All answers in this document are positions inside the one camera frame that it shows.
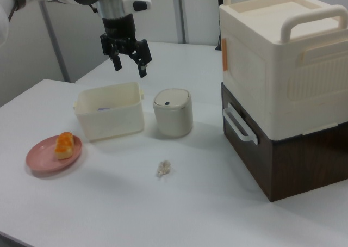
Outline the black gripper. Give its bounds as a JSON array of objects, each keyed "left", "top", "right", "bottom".
[{"left": 100, "top": 14, "right": 153, "bottom": 78}]

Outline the orange glazed bread roll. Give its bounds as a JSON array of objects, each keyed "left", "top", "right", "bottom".
[{"left": 54, "top": 132, "right": 75, "bottom": 161}]

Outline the pink round plate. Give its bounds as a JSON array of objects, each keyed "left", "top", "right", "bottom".
[{"left": 25, "top": 134, "right": 83, "bottom": 173}]

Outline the cream open plastic bin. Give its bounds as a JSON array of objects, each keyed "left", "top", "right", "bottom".
[{"left": 73, "top": 81, "right": 146, "bottom": 143}]

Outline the cream lidded mini trash can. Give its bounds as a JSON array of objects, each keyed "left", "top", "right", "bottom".
[{"left": 152, "top": 88, "right": 195, "bottom": 138}]

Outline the crumpled white paper scrap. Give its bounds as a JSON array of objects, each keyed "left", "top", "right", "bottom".
[{"left": 155, "top": 160, "right": 173, "bottom": 177}]

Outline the white oven appliance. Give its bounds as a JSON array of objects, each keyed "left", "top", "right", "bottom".
[{"left": 220, "top": 82, "right": 348, "bottom": 203}]

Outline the black camera stand pole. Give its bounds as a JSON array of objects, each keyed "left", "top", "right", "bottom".
[{"left": 215, "top": 0, "right": 225, "bottom": 52}]

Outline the white drawer handle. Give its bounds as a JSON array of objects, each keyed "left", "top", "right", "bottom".
[{"left": 222, "top": 102, "right": 259, "bottom": 145}]

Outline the cream storage box with handles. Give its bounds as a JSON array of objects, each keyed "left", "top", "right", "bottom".
[{"left": 218, "top": 0, "right": 348, "bottom": 136}]

